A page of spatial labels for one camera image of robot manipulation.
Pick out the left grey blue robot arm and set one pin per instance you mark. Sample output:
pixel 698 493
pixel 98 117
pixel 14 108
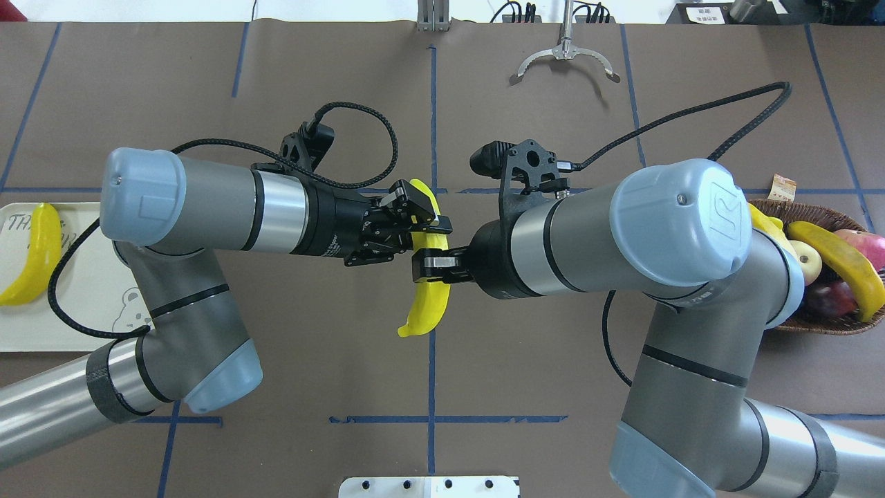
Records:
pixel 166 215

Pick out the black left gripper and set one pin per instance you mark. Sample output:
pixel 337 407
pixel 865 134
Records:
pixel 337 223

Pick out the brown wicker basket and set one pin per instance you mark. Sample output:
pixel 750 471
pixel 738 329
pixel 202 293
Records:
pixel 803 320

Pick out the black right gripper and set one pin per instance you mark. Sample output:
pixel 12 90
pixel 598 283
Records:
pixel 492 266

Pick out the aluminium frame post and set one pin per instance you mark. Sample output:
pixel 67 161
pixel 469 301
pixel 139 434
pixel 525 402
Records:
pixel 433 16

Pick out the pale white apple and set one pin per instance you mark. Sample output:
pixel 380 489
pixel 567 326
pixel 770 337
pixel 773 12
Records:
pixel 810 261

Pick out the white metal base plate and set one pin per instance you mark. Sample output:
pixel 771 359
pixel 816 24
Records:
pixel 431 486

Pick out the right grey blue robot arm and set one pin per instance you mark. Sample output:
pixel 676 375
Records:
pixel 681 234

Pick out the paper tag on basket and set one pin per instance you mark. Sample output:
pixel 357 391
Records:
pixel 782 189

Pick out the black power strip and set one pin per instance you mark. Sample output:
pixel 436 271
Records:
pixel 582 12

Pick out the dark purple fruit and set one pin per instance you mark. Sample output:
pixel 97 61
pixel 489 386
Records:
pixel 829 299

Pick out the yellow banana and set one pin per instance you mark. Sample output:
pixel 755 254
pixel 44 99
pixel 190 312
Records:
pixel 765 223
pixel 431 298
pixel 848 262
pixel 44 252

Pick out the red pink apple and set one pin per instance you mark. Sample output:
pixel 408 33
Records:
pixel 871 245

